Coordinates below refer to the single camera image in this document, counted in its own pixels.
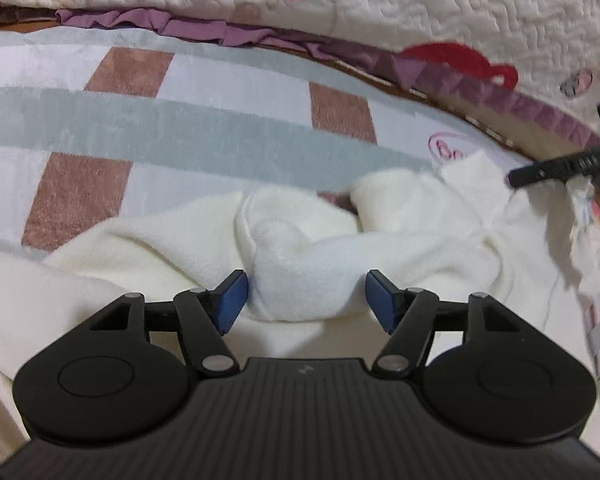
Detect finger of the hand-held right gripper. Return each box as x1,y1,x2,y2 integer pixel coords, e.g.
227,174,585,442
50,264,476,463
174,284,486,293
507,146,600,190

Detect tan bed base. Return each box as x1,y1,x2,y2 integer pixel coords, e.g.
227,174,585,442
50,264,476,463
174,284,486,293
410,87,600,161

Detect white fleece garment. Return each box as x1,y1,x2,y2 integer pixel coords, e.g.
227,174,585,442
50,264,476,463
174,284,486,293
0,152,600,441

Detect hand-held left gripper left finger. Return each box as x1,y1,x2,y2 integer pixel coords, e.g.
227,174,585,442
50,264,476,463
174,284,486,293
87,269,251,378

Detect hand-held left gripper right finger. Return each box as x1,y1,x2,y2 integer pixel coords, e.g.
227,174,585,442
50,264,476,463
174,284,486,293
365,269,523,378

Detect checked floor mat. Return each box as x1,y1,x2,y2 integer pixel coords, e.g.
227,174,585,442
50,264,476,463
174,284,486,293
0,27,531,261

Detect bear print quilt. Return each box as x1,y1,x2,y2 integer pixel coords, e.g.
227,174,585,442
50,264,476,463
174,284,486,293
0,0,600,146

